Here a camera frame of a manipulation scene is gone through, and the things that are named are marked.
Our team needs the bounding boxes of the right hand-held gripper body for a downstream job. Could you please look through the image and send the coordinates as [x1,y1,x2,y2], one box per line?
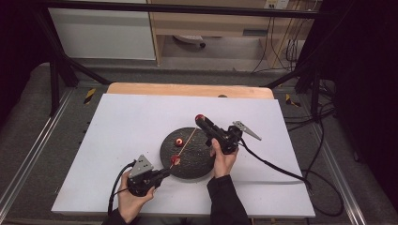
[215,120,263,156]

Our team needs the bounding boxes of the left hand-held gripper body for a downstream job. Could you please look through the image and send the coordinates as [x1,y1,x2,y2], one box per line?
[126,154,161,198]

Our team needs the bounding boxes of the thin bamboo skewer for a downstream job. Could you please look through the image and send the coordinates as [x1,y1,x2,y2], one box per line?
[169,127,198,170]

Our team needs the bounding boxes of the black round plate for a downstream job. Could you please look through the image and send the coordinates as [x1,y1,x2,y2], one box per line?
[160,127,217,180]

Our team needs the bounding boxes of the person's right hand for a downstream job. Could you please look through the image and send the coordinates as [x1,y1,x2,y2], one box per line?
[209,138,239,179]

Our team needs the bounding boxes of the person's left hand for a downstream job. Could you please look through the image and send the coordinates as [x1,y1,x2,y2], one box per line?
[117,171,157,225]

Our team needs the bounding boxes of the white object with black wheel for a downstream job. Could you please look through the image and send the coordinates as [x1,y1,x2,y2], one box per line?
[173,34,207,49]

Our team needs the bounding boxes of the light wooden desk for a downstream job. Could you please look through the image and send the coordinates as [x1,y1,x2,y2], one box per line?
[146,0,317,68]

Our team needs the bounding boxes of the white power strip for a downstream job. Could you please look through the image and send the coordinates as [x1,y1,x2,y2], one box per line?
[264,0,291,10]

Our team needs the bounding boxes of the white cabinet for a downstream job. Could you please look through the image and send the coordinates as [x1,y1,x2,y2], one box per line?
[47,0,157,61]

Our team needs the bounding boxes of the dark curtain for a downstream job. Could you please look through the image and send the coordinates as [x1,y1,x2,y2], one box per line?
[298,0,398,215]
[0,0,55,129]

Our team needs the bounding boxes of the left hand-held gripper cable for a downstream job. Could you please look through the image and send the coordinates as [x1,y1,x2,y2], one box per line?
[107,160,138,218]

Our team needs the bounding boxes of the hand-held gripper cable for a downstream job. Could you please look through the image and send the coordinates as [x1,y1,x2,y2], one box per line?
[238,139,345,218]
[107,160,138,218]

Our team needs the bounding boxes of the right hand-held gripper cable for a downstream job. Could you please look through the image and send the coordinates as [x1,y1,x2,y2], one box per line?
[238,139,345,218]

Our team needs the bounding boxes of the black floor cables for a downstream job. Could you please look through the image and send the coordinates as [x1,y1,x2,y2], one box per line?
[283,78,337,181]

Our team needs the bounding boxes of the black hanging cables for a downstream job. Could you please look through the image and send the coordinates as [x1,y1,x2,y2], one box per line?
[251,15,302,75]

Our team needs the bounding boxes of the aluminium floor rail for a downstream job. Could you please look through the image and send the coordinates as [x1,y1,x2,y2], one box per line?
[0,88,75,214]
[311,123,368,225]

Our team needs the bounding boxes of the black metal frame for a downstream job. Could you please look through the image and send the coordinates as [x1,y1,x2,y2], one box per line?
[32,0,332,124]

